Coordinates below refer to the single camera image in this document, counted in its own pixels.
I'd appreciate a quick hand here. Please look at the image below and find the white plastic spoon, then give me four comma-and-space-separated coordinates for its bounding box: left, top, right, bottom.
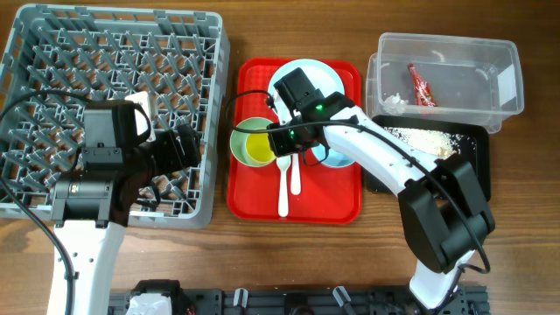
276, 156, 291, 218

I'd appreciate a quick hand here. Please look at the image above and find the crumpled white tissue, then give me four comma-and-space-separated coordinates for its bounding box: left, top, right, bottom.
384, 93, 409, 116

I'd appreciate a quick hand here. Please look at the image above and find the grey dishwasher rack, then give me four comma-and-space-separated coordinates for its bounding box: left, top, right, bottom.
1, 3, 230, 228

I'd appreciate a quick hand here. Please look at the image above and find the red plastic tray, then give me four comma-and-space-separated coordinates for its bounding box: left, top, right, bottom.
227, 58, 362, 224

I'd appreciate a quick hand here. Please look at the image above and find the white plastic fork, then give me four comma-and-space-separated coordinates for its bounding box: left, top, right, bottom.
290, 154, 302, 195

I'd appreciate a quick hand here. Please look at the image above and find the light blue plate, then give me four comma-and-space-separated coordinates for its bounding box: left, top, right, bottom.
268, 59, 345, 125

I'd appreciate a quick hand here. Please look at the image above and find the green bowl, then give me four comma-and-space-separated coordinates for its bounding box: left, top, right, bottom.
229, 117, 275, 167

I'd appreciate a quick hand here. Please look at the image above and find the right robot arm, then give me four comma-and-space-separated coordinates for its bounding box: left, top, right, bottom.
267, 68, 495, 312

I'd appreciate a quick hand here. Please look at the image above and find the red snack wrapper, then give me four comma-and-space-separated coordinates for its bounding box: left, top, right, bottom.
408, 63, 437, 107

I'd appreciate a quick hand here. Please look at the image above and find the light blue bowl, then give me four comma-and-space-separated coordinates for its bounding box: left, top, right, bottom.
311, 144, 354, 168

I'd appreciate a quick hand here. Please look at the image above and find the black tray bin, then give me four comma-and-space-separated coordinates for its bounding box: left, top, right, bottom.
372, 115, 491, 201

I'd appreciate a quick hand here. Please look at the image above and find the food scraps and rice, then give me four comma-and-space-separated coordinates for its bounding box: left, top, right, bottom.
385, 127, 464, 159

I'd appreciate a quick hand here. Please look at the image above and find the clear plastic bin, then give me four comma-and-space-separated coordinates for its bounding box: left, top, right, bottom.
364, 32, 525, 133

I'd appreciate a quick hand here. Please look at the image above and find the yellow cup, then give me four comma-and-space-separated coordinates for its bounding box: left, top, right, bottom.
245, 133, 276, 165

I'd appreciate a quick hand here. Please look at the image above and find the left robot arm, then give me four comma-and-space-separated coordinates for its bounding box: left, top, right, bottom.
47, 100, 201, 314

